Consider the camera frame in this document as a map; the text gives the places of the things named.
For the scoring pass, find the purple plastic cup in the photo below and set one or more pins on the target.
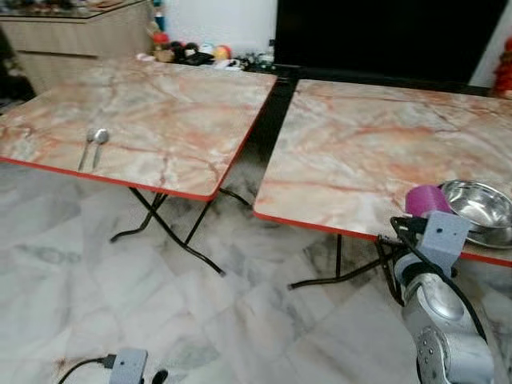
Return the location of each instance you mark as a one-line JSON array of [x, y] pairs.
[[428, 200]]

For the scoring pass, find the black television screen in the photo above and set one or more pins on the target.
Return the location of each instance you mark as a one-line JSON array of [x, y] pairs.
[[384, 36]]

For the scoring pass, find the blue and gold trophy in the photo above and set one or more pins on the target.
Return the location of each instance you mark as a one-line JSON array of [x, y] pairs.
[[157, 12]]

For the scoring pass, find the steel fork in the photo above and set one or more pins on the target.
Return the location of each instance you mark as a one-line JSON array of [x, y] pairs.
[[84, 156]]

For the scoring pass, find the marble pattern folding table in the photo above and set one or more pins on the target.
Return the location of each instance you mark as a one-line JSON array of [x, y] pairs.
[[360, 144], [160, 104]]

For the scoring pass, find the steel bowl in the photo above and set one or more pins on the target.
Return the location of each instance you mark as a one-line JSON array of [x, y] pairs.
[[480, 204]]

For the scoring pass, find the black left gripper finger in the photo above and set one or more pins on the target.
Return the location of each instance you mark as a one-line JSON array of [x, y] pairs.
[[159, 378]]

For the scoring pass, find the light wooden cabinet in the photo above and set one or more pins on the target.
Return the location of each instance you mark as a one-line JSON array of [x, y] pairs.
[[72, 48]]

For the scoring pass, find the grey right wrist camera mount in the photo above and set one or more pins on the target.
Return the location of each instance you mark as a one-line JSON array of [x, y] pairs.
[[444, 236]]

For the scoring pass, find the red lid jar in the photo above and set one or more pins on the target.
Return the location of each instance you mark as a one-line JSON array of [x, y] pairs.
[[162, 48]]

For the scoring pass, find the orange round toy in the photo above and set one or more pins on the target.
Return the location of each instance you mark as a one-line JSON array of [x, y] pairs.
[[222, 54]]

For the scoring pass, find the steel spoon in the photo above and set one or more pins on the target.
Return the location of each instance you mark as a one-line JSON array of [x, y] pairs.
[[101, 136]]

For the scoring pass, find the red figurine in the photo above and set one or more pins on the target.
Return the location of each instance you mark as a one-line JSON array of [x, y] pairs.
[[503, 72]]

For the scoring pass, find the steel plate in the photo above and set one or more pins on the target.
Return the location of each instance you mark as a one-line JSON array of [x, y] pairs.
[[496, 238]]

